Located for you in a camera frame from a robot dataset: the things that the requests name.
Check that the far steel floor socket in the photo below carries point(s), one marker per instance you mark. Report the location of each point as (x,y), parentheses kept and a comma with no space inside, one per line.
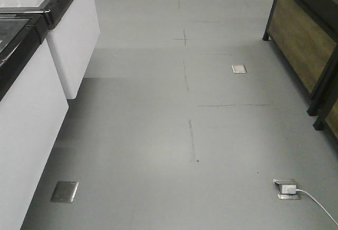
(238,68)

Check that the far white chest freezer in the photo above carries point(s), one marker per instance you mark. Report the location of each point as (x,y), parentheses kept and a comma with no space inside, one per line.
(73,33)

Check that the white chest freezer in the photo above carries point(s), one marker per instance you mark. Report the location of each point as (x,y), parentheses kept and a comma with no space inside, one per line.
(33,107)
(73,33)

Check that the open steel floor socket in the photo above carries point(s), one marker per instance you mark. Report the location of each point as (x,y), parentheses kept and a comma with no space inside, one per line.
(277,182)

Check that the near white chest freezer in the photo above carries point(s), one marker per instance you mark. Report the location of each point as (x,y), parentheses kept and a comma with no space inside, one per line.
(33,107)

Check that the closed steel floor socket left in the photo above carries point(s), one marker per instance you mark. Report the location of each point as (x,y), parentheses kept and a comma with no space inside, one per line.
(64,192)

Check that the white power adapter plug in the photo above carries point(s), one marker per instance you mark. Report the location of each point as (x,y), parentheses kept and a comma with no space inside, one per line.
(288,189)

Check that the wooden display stand black frame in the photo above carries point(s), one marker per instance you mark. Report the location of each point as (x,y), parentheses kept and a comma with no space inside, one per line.
(305,31)

